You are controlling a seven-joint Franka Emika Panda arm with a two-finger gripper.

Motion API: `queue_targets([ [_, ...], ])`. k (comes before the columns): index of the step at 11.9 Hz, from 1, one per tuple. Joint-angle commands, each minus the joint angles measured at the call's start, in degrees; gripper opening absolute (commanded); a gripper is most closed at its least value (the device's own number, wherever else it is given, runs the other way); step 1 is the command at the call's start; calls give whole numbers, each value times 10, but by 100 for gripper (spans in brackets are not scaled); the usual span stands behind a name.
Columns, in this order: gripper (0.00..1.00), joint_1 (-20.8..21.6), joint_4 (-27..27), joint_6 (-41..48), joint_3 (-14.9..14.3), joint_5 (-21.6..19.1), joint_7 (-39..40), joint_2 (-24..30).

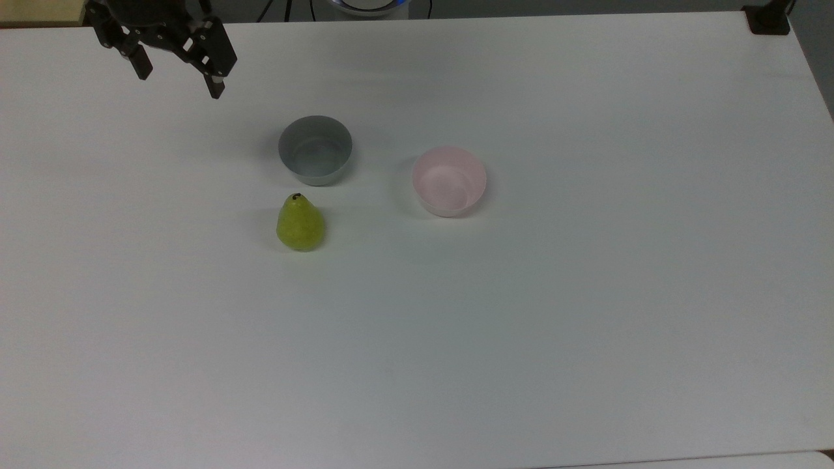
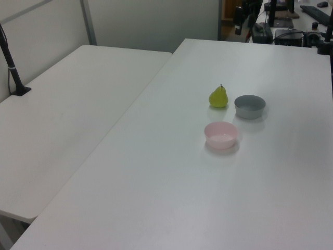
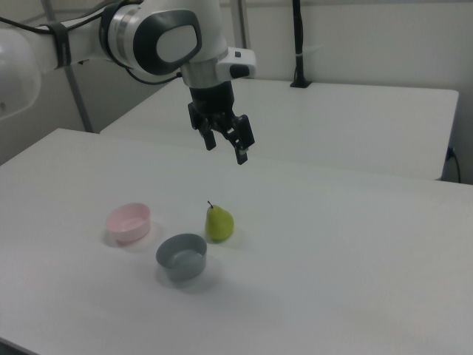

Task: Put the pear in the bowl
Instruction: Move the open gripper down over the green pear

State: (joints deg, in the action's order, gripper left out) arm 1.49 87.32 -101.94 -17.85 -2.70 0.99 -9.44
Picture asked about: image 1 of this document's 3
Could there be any black table clamp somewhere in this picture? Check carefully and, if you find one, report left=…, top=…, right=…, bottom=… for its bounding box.
left=743, top=0, right=797, bottom=36

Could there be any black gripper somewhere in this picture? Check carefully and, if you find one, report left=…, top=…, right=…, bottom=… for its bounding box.
left=85, top=0, right=238, bottom=100

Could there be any green pear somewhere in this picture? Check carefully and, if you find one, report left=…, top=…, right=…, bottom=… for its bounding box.
left=276, top=193, right=326, bottom=252

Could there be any pink bowl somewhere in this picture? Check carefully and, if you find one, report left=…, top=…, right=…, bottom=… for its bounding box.
left=412, top=146, right=488, bottom=218

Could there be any grey bowl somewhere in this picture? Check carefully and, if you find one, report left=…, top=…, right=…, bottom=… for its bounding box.
left=278, top=115, right=354, bottom=187

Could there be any wooden board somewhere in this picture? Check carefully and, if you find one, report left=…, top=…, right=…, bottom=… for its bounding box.
left=0, top=0, right=89, bottom=28

